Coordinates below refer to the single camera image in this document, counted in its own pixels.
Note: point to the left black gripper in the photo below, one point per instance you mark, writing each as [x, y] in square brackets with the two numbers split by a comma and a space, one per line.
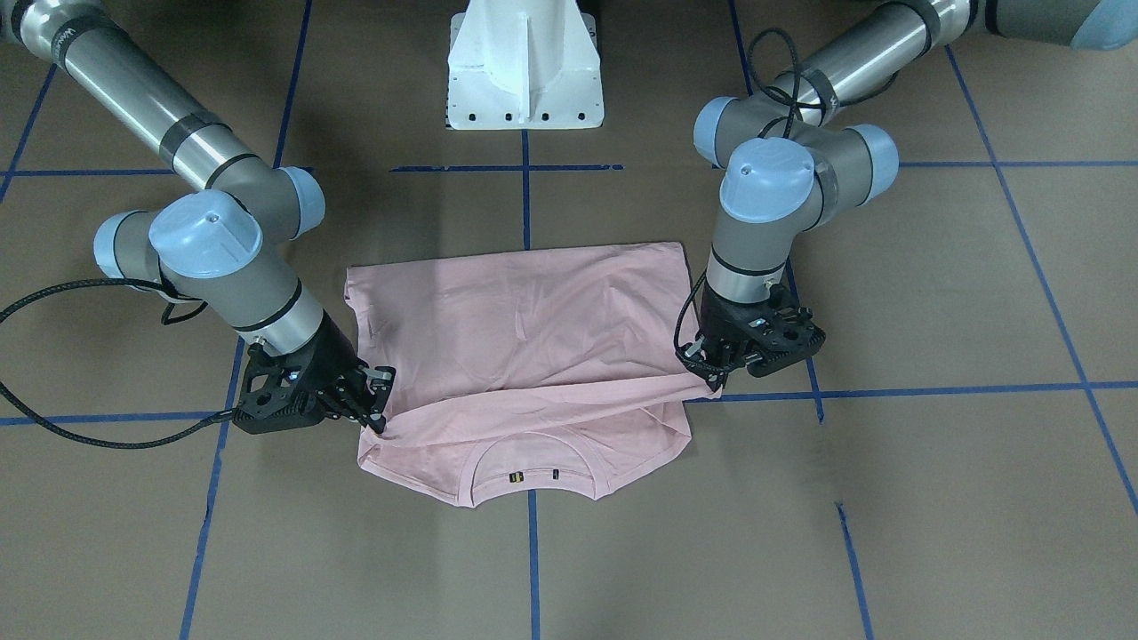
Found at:
[718, 316]

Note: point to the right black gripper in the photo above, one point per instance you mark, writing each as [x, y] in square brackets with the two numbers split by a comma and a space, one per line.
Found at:
[331, 360]

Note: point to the pink snoopy t-shirt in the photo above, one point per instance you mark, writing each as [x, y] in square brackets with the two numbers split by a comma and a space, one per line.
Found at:
[543, 369]

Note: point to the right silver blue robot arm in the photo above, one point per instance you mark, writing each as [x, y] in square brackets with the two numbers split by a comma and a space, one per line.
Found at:
[216, 247]

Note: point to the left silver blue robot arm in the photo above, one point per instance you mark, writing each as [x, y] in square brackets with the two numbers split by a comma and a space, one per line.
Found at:
[787, 173]

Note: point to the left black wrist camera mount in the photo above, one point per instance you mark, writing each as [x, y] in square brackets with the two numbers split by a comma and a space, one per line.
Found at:
[779, 338]

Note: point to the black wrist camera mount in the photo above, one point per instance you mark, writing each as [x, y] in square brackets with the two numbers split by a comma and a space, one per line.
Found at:
[279, 393]
[779, 338]

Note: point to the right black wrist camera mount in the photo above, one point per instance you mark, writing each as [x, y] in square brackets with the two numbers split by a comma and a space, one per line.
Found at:
[279, 393]

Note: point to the white pedestal column base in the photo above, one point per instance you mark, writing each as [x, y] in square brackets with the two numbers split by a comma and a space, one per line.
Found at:
[524, 65]

